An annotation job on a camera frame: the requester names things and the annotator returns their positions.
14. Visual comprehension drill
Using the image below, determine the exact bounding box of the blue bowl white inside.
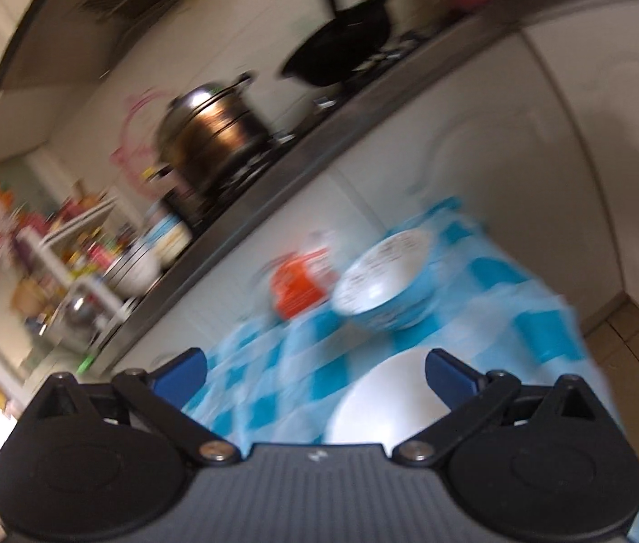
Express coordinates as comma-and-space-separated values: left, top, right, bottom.
331, 230, 439, 332

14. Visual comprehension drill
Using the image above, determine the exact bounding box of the pink wall sticker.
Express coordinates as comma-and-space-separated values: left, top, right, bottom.
110, 90, 185, 182

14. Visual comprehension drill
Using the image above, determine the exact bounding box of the stack of white bowls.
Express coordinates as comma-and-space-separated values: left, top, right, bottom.
107, 243, 162, 295

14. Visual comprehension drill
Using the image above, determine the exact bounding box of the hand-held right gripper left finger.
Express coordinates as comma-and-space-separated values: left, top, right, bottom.
25, 348, 244, 465

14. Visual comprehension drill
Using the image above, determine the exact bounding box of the black wok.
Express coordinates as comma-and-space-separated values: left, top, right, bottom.
279, 0, 396, 88

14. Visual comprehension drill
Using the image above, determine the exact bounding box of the blue rimmed patterned bowl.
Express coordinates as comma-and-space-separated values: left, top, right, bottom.
147, 212, 193, 264

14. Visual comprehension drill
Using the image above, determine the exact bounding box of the range hood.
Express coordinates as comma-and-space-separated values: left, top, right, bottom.
0, 0, 218, 91

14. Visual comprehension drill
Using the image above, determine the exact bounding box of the blue checkered cloth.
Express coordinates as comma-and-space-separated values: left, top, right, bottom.
180, 197, 597, 448

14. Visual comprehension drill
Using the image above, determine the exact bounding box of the white kitchen cabinet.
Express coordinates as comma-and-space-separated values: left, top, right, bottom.
99, 11, 639, 386

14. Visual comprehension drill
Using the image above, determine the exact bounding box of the steel pot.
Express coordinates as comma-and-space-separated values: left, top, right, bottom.
152, 71, 272, 210

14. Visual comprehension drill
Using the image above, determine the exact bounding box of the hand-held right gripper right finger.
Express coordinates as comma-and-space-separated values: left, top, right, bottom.
390, 349, 606, 465

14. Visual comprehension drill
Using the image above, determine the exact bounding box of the steel ladle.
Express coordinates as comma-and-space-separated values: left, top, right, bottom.
62, 294, 99, 329

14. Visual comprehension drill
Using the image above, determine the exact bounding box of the orange plastic packet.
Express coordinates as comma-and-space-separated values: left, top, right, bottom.
268, 232, 343, 320

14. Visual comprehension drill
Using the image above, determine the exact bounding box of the white kitchen rack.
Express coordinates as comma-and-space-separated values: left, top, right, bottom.
14, 198, 139, 346

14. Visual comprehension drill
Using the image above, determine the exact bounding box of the gas stove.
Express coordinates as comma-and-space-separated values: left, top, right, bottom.
184, 34, 427, 227

